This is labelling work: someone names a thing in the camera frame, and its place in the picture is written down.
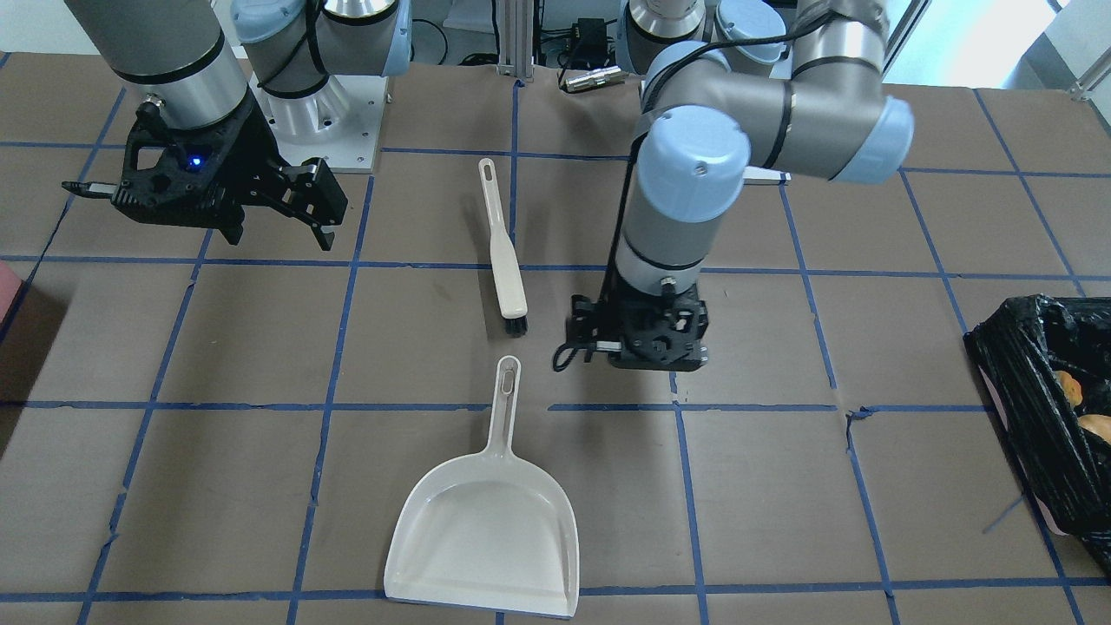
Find bread roll half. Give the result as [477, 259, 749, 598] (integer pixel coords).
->
[1078, 414, 1111, 444]

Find bin with black bag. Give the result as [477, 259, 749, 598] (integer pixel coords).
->
[964, 295, 1110, 572]

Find beige plastic dustpan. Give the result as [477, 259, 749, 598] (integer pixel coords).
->
[384, 355, 580, 619]

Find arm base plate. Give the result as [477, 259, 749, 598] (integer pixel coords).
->
[250, 75, 391, 174]
[743, 167, 792, 187]

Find pink bin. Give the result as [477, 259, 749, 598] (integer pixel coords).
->
[0, 260, 24, 324]

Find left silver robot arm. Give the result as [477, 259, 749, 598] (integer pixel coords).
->
[552, 1, 914, 372]

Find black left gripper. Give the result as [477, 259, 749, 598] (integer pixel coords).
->
[565, 290, 709, 372]

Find beige hand brush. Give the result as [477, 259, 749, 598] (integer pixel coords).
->
[477, 158, 528, 337]

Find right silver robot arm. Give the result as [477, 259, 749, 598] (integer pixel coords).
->
[62, 1, 412, 252]

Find whole bread roll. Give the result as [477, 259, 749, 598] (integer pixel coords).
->
[1053, 371, 1084, 409]

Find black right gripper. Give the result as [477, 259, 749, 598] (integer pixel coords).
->
[108, 94, 348, 252]

